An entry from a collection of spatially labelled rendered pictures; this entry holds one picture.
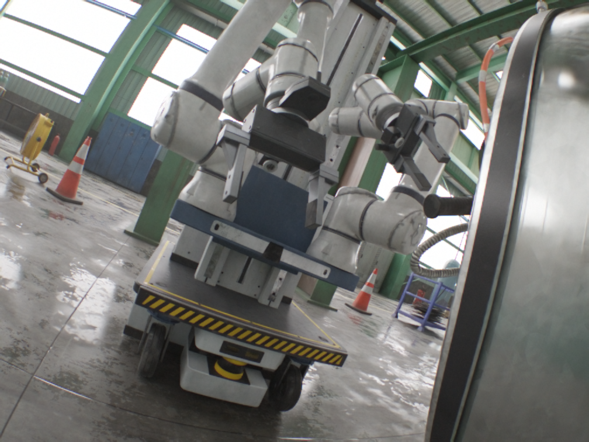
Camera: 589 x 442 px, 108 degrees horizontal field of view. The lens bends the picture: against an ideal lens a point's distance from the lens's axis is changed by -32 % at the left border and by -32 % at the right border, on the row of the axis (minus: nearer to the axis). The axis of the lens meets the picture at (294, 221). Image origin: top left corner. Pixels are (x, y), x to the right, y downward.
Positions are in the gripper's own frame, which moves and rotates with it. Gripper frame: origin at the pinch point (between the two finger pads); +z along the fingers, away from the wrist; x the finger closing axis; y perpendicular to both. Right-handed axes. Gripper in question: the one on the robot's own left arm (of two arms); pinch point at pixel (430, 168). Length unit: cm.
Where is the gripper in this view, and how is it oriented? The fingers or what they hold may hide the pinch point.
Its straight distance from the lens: 63.0
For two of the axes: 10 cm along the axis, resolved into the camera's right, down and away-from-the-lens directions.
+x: 2.3, -6.4, -7.3
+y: -9.5, 0.3, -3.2
